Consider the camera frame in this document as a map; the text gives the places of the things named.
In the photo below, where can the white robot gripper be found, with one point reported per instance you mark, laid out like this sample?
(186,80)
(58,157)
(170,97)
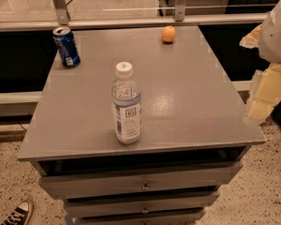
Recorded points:
(277,39)

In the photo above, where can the clear plastic water bottle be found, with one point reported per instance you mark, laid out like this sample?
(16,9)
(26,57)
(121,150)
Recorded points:
(126,104)

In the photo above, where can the grey drawer cabinet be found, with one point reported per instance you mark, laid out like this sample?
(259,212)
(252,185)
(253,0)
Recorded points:
(192,135)

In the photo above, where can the orange fruit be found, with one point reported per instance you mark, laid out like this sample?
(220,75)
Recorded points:
(168,34)

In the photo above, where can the blue soda can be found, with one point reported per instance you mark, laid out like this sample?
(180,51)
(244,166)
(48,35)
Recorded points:
(65,42)

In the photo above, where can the black canvas sneaker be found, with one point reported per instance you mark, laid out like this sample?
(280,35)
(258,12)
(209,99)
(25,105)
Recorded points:
(21,215)

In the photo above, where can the metal railing frame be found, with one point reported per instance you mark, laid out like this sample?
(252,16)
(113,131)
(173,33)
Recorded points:
(33,15)

